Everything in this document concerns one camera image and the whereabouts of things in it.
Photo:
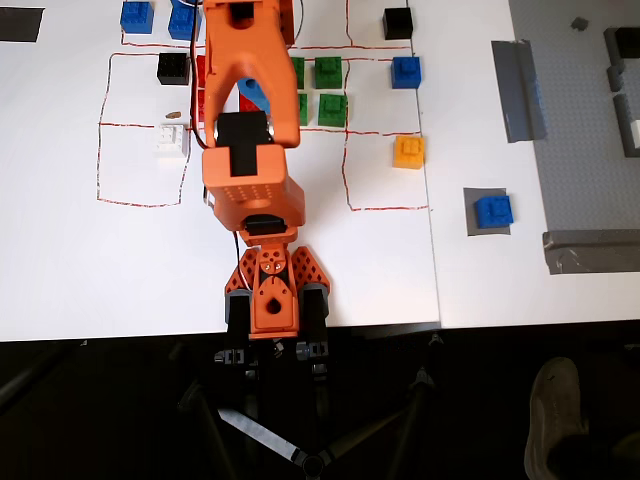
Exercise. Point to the black lego block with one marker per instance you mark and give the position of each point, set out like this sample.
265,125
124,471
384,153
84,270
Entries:
398,23
173,68

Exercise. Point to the white lego brick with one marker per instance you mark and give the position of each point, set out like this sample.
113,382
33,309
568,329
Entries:
636,135

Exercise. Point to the long dark grey brick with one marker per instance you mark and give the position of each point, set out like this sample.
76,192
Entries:
625,116

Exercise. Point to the blue lego block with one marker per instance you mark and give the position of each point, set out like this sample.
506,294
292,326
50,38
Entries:
184,21
136,16
493,212
406,73

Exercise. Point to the small dark grey brick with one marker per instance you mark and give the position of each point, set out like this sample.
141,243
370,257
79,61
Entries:
579,23

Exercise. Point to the grey shoe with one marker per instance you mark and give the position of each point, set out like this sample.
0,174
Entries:
555,420

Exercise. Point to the grey lego baseplate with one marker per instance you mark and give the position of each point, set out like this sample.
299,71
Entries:
575,150

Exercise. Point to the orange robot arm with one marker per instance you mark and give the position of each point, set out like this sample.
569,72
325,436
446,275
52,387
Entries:
245,65

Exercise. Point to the yellow lego block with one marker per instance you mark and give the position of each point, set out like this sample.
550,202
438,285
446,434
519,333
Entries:
409,152

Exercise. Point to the white lego block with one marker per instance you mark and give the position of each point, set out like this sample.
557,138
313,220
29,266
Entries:
171,141

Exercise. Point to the red lego block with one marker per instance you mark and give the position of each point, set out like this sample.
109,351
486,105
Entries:
244,107
201,72
200,107

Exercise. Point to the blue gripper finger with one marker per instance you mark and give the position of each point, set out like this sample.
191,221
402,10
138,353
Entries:
252,90

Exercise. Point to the grey duct tape strip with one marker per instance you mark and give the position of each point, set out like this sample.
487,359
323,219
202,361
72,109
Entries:
590,251
515,90

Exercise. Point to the small brown chip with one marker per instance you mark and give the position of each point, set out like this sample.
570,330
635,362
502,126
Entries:
173,114

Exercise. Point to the dark grey table clamp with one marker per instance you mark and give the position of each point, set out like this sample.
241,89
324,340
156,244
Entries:
237,307
315,305

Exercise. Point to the black tripod stand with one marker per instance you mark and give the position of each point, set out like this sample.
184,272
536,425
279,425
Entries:
260,435

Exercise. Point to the green lego block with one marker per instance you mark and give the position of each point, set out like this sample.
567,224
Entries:
328,72
298,72
332,110

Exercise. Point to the dark grey wall brick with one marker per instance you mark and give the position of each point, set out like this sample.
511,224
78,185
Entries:
610,47
616,78

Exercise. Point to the grey square tape marker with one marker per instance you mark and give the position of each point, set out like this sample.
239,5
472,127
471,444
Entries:
469,210

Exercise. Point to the black tape patch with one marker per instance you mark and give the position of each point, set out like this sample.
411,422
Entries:
20,24

